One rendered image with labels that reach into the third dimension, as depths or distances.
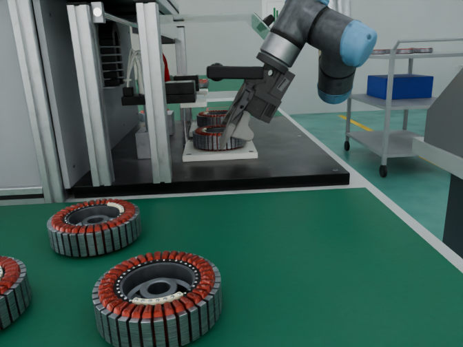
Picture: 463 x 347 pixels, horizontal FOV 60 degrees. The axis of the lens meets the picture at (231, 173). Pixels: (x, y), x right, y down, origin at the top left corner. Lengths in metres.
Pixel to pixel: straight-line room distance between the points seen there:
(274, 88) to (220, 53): 5.34
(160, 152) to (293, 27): 0.36
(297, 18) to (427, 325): 0.60
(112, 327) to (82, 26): 0.46
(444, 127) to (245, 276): 0.68
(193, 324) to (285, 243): 0.20
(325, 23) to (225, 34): 5.39
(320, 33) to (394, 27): 5.95
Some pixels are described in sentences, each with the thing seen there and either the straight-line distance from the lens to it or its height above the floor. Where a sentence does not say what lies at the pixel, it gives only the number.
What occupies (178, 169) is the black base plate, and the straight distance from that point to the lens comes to 0.75.
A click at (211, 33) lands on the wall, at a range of 6.17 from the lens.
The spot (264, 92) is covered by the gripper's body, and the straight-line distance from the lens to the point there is 0.81.
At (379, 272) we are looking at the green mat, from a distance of 0.45.
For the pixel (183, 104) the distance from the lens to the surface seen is 0.82.
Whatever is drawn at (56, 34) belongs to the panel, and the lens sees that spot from 0.72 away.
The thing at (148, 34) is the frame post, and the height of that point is 1.01.
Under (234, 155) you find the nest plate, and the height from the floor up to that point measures 0.78.
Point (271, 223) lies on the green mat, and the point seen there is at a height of 0.75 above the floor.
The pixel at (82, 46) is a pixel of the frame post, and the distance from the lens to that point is 0.67.
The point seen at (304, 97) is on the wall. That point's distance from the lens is 6.36.
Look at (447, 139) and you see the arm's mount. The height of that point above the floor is 0.77.
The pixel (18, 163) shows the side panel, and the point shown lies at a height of 0.82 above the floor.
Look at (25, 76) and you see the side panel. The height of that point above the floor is 0.95.
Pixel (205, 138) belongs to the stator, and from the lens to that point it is 0.81.
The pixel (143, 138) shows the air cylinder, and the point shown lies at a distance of 0.83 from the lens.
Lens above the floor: 0.98
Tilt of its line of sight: 17 degrees down
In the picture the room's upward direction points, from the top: 2 degrees counter-clockwise
